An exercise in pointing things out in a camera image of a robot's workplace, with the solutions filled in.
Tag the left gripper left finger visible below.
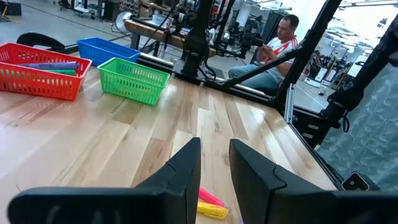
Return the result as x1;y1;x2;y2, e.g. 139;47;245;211
7;137;202;224

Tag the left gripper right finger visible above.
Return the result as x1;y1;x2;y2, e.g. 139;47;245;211
229;139;398;224

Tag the yellow highlighter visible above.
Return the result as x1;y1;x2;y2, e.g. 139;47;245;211
197;202;229;220

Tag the pink highlighter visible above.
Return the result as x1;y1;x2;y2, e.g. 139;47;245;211
198;187;225;208

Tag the red plastic basket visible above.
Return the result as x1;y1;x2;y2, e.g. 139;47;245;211
0;42;93;101

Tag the green marker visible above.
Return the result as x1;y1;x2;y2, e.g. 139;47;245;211
46;68;77;77

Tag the lavender highlighter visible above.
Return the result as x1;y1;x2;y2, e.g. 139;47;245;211
18;61;81;70

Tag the grey patterned curtain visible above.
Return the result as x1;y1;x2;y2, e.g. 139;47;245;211
315;62;398;191

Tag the silver metal bar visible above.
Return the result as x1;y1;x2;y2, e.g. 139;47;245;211
284;83;296;124

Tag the green plastic basket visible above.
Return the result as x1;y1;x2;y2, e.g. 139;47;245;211
97;57;171;106

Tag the blue plastic basket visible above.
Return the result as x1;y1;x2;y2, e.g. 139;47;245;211
76;37;141;68

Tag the person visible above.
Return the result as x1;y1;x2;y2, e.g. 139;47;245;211
228;14;300;96

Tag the black background robot rig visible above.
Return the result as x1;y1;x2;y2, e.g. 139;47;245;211
214;15;265;60

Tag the wooden background table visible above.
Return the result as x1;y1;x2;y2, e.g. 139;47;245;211
123;19;218;58

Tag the white floor fan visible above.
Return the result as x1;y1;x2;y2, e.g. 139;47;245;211
114;10;135;34

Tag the black box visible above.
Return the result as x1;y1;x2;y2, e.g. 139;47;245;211
0;1;22;16

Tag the black aluminium rig frame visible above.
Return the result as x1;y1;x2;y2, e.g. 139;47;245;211
58;0;398;191

